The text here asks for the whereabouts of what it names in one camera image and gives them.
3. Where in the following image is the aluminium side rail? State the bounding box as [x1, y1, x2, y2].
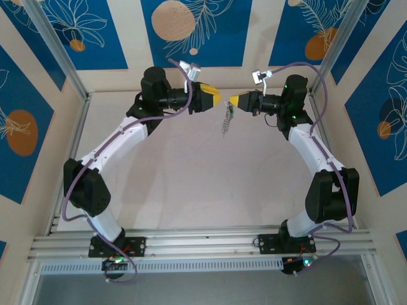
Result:
[47, 93, 92, 236]
[307, 88, 359, 229]

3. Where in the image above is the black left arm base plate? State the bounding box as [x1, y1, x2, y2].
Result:
[88, 235, 148, 259]

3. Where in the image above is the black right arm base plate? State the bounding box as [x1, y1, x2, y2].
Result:
[257, 233, 318, 255]

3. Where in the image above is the aluminium corner post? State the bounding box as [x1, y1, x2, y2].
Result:
[24, 0, 90, 100]
[310, 0, 371, 96]

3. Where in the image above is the grey slotted cable duct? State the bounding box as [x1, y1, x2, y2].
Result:
[40, 257, 284, 275]

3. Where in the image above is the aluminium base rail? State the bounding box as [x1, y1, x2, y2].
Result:
[27, 224, 378, 262]

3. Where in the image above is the black electronics box green light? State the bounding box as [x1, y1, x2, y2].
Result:
[280, 255, 319, 276]
[100, 256, 128, 273]

